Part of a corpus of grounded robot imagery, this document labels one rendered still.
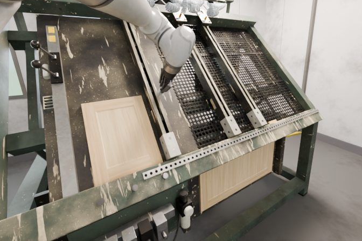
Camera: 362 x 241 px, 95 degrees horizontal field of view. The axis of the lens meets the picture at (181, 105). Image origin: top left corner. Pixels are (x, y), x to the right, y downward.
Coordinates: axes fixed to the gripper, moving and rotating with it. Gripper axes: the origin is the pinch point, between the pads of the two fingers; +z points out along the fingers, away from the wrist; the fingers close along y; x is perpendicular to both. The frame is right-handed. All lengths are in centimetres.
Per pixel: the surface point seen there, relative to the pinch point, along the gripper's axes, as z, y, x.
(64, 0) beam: -2, 73, 40
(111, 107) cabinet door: 6.5, -2.2, 27.6
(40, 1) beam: 0, 72, 52
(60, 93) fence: 4.2, 8.8, 48.9
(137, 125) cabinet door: 6.8, -15.2, 17.1
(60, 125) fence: 4, -8, 50
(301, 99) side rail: 6, -27, -135
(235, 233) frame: 48, -97, -37
